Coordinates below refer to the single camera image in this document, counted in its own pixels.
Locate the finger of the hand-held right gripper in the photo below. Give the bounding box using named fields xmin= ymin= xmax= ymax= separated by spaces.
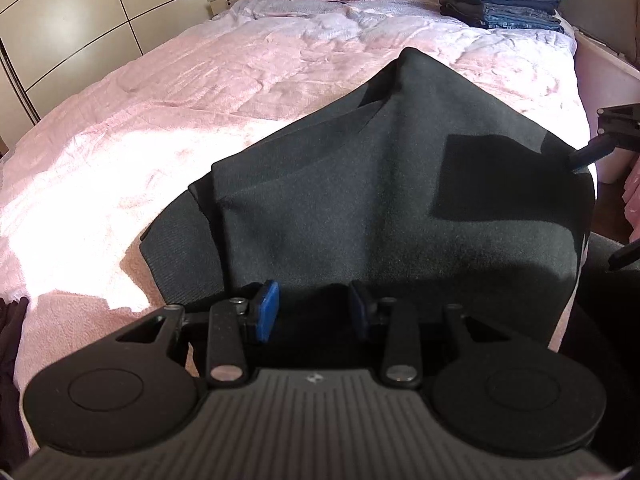
xmin=567 ymin=102 xmax=640 ymax=171
xmin=607 ymin=242 xmax=640 ymax=274

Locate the dark cloth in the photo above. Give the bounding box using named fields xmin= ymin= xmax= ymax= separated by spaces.
xmin=547 ymin=232 xmax=640 ymax=466

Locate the white panelled wardrobe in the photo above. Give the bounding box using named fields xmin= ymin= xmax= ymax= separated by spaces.
xmin=0 ymin=0 xmax=223 ymax=157

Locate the black sweatshirt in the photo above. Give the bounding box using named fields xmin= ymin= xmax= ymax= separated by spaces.
xmin=139 ymin=46 xmax=598 ymax=356

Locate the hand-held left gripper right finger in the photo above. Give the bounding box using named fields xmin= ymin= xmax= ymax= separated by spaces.
xmin=349 ymin=279 xmax=512 ymax=388

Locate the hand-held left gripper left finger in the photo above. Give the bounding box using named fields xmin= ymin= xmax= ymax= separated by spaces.
xmin=115 ymin=279 xmax=281 ymax=388

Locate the dark purple garment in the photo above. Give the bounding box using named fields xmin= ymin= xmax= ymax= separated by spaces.
xmin=0 ymin=297 xmax=30 ymax=466

